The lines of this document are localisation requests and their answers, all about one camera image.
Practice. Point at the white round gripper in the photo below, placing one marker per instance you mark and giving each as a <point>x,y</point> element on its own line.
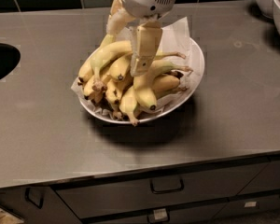
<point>145,0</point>

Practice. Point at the yellow banana front curved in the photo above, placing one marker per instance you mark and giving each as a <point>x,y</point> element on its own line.
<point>142,85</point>

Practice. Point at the white oval bowl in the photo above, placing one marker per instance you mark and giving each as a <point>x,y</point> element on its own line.
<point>99,100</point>

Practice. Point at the white bowl top right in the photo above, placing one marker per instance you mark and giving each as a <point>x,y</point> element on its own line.
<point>264,0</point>

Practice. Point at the white paper liner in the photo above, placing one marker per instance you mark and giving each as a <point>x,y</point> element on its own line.
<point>175,37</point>

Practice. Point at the round sink opening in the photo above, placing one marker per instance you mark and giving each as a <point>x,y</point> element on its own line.
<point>9,59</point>

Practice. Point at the upper grey drawer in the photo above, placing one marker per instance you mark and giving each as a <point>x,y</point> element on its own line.
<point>205,188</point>

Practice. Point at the grey drawer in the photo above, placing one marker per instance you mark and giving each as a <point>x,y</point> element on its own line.
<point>266,180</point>
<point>184,213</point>
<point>205,188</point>

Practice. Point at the lower grey drawer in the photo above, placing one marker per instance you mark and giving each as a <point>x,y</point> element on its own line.
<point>184,213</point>

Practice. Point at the right grey drawer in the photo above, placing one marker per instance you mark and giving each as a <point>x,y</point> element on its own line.
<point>266,180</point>

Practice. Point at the black upper drawer handle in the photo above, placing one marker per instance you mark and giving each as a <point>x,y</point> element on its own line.
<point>164,185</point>

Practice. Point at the black cabinet handle left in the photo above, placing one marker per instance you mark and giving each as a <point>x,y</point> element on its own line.
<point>34,197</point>

